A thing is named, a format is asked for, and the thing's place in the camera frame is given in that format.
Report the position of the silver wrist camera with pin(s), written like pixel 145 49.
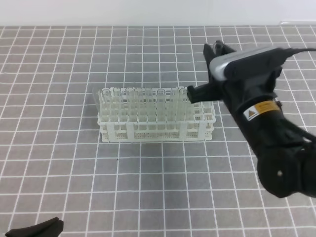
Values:
pixel 246 64

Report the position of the white test tube rack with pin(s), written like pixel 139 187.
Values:
pixel 197 126

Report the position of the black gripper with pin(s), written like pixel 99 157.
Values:
pixel 247 99

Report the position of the clear tube leftmost leaning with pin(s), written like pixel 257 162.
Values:
pixel 96 98

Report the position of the clear glass test tube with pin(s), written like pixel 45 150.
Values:
pixel 218 48

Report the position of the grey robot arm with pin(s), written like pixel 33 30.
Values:
pixel 286 154

